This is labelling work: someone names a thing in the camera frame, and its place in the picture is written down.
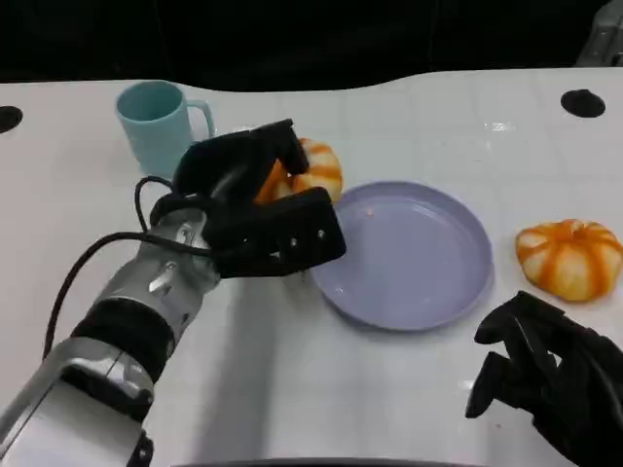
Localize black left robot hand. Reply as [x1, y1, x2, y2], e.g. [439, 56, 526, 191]
[172, 118, 348, 279]

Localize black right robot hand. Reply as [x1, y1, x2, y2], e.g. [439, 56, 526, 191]
[464, 290, 623, 467]

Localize orange and white bread roll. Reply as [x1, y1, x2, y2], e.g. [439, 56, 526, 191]
[515, 219, 623, 303]
[255, 138, 344, 204]

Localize pale green mug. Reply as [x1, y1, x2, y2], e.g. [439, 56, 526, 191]
[115, 80, 218, 177]

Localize lilac plate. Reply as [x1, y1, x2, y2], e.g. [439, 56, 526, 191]
[310, 180, 494, 333]

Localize grey background machine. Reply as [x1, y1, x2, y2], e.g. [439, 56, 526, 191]
[576, 0, 623, 67]

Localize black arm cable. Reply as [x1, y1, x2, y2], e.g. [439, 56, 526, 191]
[45, 176, 218, 359]

